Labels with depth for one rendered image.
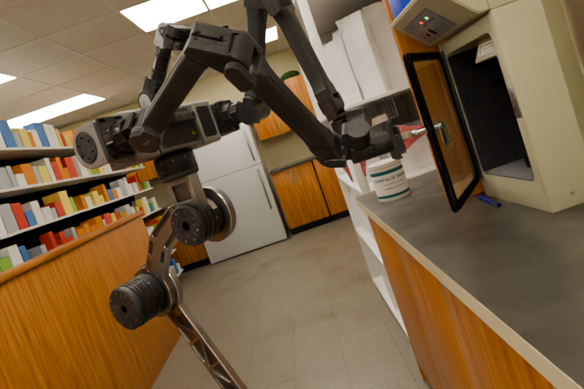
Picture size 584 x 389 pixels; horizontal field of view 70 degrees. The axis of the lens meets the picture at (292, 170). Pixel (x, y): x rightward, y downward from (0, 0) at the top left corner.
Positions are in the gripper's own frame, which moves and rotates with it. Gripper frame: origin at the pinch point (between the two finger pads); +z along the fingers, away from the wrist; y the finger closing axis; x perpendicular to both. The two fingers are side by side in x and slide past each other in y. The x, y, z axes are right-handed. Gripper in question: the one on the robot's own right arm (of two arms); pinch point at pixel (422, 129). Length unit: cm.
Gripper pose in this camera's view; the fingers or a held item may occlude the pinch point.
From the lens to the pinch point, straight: 114.4
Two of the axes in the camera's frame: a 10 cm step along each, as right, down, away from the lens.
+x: -0.2, -0.7, 10.0
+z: 9.5, -3.2, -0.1
